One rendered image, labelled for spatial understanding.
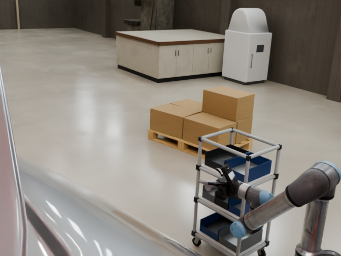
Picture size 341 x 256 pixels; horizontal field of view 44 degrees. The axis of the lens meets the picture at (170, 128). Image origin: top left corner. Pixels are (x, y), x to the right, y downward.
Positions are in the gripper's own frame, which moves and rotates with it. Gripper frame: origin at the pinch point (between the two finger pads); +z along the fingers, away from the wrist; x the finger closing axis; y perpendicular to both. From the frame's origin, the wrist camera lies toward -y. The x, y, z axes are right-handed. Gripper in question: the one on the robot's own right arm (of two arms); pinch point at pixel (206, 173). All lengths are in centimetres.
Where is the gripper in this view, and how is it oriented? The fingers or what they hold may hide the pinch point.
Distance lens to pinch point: 213.5
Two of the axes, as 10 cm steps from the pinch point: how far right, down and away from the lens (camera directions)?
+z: -7.6, -2.4, 6.1
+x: 6.5, -3.5, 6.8
